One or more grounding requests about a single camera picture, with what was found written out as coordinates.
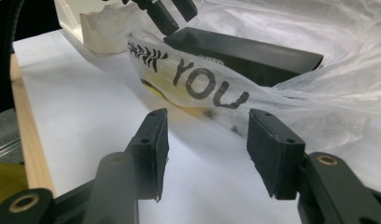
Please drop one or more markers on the yellow cloth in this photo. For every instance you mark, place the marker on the yellow cloth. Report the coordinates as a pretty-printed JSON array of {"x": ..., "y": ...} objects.
[{"x": 6, "y": 183}]

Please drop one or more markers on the black plastic tray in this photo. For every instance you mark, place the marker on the black plastic tray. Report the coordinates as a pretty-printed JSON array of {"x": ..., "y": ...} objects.
[{"x": 241, "y": 49}]

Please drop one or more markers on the white printed plastic bag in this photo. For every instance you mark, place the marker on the white printed plastic bag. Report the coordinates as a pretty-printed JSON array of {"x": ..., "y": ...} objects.
[{"x": 335, "y": 46}]

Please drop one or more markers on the wooden table frame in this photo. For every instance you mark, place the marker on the wooden table frame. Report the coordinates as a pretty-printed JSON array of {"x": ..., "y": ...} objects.
[{"x": 30, "y": 124}]

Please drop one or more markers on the yellow item inside bag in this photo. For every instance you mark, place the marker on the yellow item inside bag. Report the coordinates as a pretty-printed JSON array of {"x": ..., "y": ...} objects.
[{"x": 166, "y": 90}]

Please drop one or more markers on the small dark metal piece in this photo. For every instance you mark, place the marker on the small dark metal piece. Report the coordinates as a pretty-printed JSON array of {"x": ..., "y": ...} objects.
[{"x": 236, "y": 130}]

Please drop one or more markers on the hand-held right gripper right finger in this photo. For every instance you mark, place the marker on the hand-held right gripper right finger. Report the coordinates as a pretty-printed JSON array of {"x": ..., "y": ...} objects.
[{"x": 275, "y": 158}]

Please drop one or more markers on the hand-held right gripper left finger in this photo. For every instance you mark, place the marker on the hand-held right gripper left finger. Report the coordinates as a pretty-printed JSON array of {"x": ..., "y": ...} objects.
[{"x": 151, "y": 155}]

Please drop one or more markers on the black curtain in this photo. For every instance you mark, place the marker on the black curtain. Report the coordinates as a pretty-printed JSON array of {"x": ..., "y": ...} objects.
[{"x": 0, "y": 62}]

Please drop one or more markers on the white plastic bin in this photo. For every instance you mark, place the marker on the white plastic bin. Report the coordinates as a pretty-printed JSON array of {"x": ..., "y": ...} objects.
[{"x": 67, "y": 18}]

